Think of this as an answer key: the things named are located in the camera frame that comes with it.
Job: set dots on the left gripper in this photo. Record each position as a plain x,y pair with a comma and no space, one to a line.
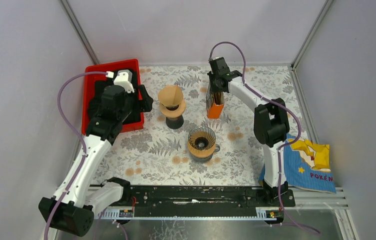
143,99

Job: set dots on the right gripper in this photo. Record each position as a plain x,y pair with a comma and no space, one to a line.
212,88

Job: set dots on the orange coffee filter box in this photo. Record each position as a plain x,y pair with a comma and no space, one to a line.
215,111

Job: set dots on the brown paper coffee filter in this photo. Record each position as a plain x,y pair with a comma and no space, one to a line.
170,95

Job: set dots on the red-rimmed glass carafe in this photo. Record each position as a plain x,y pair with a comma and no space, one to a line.
175,122

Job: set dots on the blue glass dripper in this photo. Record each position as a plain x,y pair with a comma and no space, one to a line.
171,107

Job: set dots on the grey ribbed glass dripper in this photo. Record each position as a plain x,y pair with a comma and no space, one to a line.
201,138

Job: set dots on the grey glass pitcher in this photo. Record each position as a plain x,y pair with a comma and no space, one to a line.
206,155

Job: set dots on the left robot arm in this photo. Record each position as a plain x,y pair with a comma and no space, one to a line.
71,209

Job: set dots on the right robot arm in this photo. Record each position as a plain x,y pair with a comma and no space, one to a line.
270,124

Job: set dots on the red plastic bin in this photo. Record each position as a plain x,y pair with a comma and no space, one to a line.
136,120

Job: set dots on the black cloth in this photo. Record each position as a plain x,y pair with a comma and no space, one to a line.
110,102

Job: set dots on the floral table mat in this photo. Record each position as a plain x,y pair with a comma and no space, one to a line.
158,155

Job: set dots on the blue cloth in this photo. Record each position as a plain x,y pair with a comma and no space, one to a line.
261,176

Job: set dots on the yellow blue snack bag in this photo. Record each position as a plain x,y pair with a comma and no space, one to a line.
307,166

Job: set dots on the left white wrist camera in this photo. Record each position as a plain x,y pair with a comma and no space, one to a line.
122,78

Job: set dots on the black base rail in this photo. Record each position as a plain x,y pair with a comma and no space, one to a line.
161,201

